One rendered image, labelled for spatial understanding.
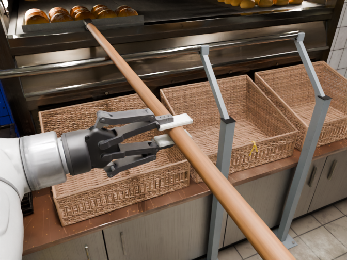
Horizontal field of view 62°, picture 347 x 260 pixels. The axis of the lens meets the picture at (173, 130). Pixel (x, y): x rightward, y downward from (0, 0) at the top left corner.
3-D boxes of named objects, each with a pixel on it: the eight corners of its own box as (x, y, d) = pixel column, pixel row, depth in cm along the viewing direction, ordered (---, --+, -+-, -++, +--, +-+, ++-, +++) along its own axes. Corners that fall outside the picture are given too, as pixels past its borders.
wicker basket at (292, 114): (246, 111, 189) (252, 71, 175) (312, 97, 208) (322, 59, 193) (300, 153, 152) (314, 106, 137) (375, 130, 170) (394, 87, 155)
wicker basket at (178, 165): (49, 158, 148) (35, 110, 133) (153, 133, 168) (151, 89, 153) (60, 229, 111) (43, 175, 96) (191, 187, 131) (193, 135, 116)
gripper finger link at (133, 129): (96, 140, 53) (94, 133, 52) (153, 118, 55) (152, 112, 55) (100, 151, 50) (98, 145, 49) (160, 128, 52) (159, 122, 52)
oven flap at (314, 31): (25, 97, 130) (13, 52, 125) (323, 49, 190) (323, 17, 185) (24, 97, 126) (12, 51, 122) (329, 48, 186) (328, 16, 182)
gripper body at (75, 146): (56, 123, 50) (109, 113, 53) (65, 162, 54) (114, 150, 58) (61, 147, 44) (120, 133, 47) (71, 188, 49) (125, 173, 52)
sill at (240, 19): (10, 44, 123) (7, 35, 121) (325, 12, 184) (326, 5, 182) (9, 48, 119) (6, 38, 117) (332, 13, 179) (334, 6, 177)
